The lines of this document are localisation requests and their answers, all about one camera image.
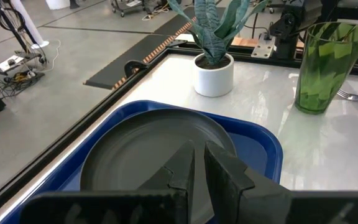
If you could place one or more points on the wheeled metal cart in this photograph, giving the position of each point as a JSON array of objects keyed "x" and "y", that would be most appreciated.
[{"x": 129, "y": 6}]

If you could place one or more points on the green translucent plastic cup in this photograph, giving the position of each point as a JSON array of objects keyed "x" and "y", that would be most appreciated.
[{"x": 328, "y": 68}]

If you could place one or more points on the white power strip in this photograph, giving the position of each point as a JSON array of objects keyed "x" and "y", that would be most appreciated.
[{"x": 9, "y": 63}]

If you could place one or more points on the black tripod stand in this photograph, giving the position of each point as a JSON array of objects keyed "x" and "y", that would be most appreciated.
[{"x": 14, "y": 28}]

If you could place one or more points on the white round plant pot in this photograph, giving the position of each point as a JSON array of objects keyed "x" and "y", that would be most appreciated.
[{"x": 213, "y": 79}]

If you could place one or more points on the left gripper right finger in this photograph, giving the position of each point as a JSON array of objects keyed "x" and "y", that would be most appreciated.
[{"x": 232, "y": 189}]

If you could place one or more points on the green snake plant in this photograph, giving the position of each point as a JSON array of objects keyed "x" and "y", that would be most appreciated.
[{"x": 214, "y": 34}]

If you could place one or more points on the white bucket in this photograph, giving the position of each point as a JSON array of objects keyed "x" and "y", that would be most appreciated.
[{"x": 57, "y": 3}]

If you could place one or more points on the silver metal bracket plate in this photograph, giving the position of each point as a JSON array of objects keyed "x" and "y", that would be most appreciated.
[{"x": 263, "y": 46}]

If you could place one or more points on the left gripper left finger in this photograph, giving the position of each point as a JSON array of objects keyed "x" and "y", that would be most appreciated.
[{"x": 179, "y": 174}]

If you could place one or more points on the dark grey round plate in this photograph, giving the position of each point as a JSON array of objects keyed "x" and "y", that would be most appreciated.
[{"x": 135, "y": 149}]

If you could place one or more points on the white pole with base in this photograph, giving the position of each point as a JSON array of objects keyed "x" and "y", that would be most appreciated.
[{"x": 26, "y": 21}]

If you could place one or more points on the black frame clamp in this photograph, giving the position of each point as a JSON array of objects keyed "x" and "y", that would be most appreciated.
[{"x": 134, "y": 67}]

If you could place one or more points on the blue plastic tray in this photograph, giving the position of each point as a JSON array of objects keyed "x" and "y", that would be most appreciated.
[{"x": 247, "y": 137}]

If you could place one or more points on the black orange-striped floor mat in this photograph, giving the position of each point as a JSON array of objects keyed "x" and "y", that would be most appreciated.
[
  {"x": 126, "y": 62},
  {"x": 176, "y": 21}
]

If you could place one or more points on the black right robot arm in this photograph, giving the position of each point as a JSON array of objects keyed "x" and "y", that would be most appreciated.
[{"x": 291, "y": 21}]

